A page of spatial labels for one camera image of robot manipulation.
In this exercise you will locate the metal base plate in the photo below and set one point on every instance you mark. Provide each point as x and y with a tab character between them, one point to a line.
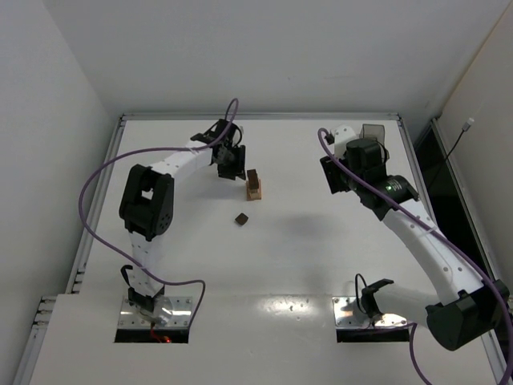
170	313
348	317

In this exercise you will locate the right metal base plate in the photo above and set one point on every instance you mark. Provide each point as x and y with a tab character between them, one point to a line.
348	317

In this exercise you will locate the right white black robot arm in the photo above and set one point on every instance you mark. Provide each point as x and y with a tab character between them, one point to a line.
466	303

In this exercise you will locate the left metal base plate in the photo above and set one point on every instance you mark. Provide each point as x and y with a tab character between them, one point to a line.
170	313

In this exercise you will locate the long light wood block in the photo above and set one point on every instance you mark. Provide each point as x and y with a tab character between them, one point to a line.
252	194

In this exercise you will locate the smoky transparent plastic bin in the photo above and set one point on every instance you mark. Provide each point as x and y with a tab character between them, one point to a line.
375	132

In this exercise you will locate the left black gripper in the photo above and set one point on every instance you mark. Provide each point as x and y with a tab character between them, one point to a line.
231	161

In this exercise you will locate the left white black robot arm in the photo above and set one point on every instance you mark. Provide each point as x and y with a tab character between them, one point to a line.
147	204

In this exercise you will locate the dark wood small block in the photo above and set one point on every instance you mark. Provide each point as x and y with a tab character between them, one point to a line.
241	219

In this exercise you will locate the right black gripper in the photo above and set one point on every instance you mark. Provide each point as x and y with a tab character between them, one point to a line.
333	175

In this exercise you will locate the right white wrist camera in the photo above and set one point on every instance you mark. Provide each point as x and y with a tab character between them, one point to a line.
339	137

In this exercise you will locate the dark wood arch block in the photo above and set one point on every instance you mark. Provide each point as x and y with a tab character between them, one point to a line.
253	179

